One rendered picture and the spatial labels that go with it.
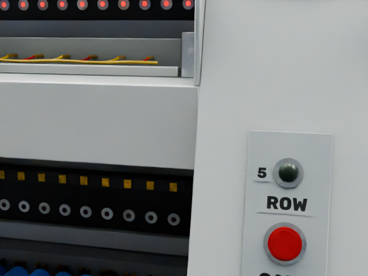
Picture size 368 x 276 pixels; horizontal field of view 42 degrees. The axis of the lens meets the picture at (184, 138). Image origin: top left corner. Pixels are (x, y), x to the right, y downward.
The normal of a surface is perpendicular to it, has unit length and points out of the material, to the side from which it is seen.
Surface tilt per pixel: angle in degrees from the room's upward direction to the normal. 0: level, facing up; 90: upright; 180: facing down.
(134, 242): 107
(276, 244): 90
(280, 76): 90
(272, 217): 90
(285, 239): 90
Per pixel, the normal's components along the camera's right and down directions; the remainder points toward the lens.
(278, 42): -0.20, -0.09
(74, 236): -0.21, 0.20
